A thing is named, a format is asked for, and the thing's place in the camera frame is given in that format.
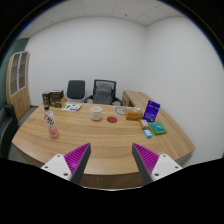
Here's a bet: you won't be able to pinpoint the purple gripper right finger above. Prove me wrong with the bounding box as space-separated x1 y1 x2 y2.
132 143 182 185

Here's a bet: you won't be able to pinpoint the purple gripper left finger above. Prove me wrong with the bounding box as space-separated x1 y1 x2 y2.
42 143 91 185

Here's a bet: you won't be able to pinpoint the small blue box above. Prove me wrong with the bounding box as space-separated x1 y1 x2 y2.
144 130 152 138

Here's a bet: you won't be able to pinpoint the green box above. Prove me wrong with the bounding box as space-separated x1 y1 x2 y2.
149 122 167 135

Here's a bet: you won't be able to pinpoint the small yellow box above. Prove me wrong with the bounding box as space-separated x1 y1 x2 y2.
140 119 149 129

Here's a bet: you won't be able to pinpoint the pink drink bottle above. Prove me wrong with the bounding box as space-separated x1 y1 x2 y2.
44 105 59 138

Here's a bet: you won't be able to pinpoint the orange box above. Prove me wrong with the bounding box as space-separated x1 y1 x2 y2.
125 109 143 120

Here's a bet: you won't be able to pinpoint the purple standing box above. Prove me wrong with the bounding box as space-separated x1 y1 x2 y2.
143 100 160 122

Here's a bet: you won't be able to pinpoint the white cup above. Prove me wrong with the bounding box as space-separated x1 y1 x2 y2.
90 106 102 121

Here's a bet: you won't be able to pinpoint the green white booklet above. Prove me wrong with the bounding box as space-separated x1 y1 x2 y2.
62 104 82 111

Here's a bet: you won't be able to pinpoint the red round coaster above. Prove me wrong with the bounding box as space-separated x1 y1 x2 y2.
107 116 118 123

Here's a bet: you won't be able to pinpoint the brown cardboard boxes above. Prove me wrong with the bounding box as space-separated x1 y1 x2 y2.
42 90 65 108

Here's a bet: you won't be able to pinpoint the wooden side desk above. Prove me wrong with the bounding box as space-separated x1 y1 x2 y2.
122 90 150 110

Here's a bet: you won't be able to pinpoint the black chair at left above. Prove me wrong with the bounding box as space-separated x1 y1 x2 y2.
0 104 19 159

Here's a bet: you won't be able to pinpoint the grey office chair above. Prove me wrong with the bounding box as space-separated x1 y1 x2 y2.
66 80 85 102

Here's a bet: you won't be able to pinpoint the black mesh office chair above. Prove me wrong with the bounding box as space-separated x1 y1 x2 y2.
84 79 123 105

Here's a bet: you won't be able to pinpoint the wooden glass-door cabinet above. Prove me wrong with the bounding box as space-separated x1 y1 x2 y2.
6 51 30 120

